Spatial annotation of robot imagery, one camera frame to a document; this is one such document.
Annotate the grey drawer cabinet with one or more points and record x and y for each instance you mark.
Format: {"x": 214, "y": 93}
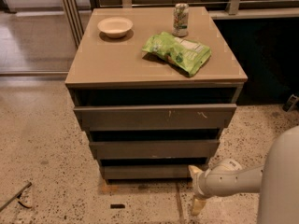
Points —
{"x": 116, "y": 71}

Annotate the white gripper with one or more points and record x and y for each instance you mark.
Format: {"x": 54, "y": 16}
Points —
{"x": 199, "y": 183}

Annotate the dark device on floor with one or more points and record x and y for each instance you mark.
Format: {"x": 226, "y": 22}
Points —
{"x": 290, "y": 103}

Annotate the green chip bag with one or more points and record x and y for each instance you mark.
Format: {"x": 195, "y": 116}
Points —
{"x": 187, "y": 55}

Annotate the white drink can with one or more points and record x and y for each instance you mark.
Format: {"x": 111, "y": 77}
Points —
{"x": 180, "y": 19}

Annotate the grey top drawer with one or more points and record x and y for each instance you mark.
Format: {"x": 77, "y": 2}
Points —
{"x": 154, "y": 117}

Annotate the grey drawer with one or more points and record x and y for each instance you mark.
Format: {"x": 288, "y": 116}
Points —
{"x": 154, "y": 149}
{"x": 154, "y": 117}
{"x": 176, "y": 171}

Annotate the white paper bowl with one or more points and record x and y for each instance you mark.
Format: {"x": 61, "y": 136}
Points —
{"x": 115, "y": 27}

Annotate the metal strip on floor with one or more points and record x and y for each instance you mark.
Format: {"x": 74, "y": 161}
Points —
{"x": 17, "y": 197}

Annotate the grey middle drawer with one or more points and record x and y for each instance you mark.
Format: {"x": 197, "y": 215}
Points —
{"x": 154, "y": 149}

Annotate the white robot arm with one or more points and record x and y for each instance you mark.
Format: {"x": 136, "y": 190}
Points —
{"x": 276, "y": 181}

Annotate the grey bottom drawer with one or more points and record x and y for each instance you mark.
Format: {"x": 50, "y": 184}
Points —
{"x": 176, "y": 171}

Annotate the small black floor object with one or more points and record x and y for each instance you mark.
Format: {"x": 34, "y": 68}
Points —
{"x": 117, "y": 206}

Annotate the sliding door frame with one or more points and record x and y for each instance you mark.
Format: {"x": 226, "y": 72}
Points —
{"x": 73, "y": 18}

